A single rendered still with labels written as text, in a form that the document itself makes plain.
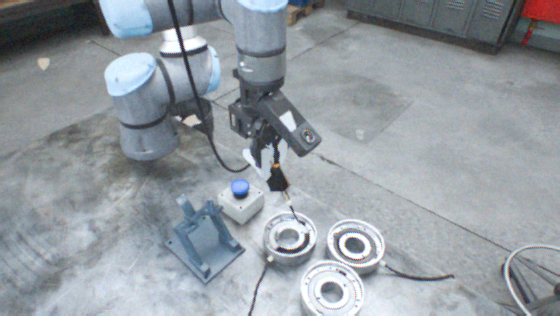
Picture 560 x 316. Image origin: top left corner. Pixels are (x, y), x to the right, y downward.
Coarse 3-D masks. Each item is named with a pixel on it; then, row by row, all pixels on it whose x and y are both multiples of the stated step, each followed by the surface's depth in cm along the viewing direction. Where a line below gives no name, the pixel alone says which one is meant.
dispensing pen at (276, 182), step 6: (270, 162) 67; (270, 168) 66; (276, 168) 65; (276, 174) 65; (282, 174) 66; (270, 180) 67; (276, 180) 66; (282, 180) 66; (270, 186) 68; (276, 186) 67; (282, 186) 66; (288, 186) 67; (282, 192) 68; (288, 198) 68; (288, 204) 69
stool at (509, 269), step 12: (516, 252) 131; (504, 264) 128; (528, 264) 128; (504, 276) 124; (516, 276) 145; (540, 276) 125; (528, 288) 139; (492, 300) 136; (516, 300) 117; (528, 300) 137; (540, 300) 118; (552, 300) 117; (516, 312) 132; (528, 312) 113; (540, 312) 129; (552, 312) 124
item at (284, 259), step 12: (276, 216) 71; (288, 216) 72; (300, 216) 71; (264, 228) 69; (288, 228) 70; (312, 228) 70; (264, 240) 66; (276, 240) 68; (300, 240) 68; (312, 240) 68; (276, 252) 64; (300, 252) 66; (312, 252) 67; (288, 264) 66
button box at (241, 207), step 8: (224, 192) 75; (232, 192) 75; (248, 192) 75; (256, 192) 75; (224, 200) 74; (232, 200) 73; (240, 200) 73; (248, 200) 73; (256, 200) 74; (224, 208) 75; (232, 208) 73; (240, 208) 72; (248, 208) 73; (256, 208) 76; (232, 216) 75; (240, 216) 72; (248, 216) 74; (240, 224) 74
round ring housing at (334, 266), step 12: (324, 264) 63; (336, 264) 63; (312, 276) 62; (348, 276) 62; (324, 288) 62; (336, 288) 62; (360, 288) 60; (360, 300) 59; (312, 312) 56; (348, 312) 57
